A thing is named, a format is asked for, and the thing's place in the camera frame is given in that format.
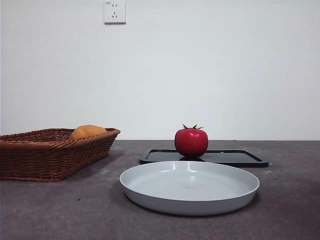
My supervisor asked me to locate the brown wicker basket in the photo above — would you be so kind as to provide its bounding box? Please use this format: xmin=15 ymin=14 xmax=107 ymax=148
xmin=0 ymin=127 xmax=121 ymax=182

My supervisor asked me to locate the black rectangular tray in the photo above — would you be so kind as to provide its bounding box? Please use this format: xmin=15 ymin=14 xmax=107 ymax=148
xmin=139 ymin=148 xmax=270 ymax=168

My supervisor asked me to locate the white wall socket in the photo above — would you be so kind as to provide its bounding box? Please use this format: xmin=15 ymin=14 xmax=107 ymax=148
xmin=104 ymin=0 xmax=127 ymax=25

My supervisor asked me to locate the pale grey round plate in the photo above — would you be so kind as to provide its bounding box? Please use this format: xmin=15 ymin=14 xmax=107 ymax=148
xmin=119 ymin=160 xmax=261 ymax=216

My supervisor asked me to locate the red tomato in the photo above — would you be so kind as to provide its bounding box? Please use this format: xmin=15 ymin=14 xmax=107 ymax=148
xmin=174 ymin=123 xmax=209 ymax=158

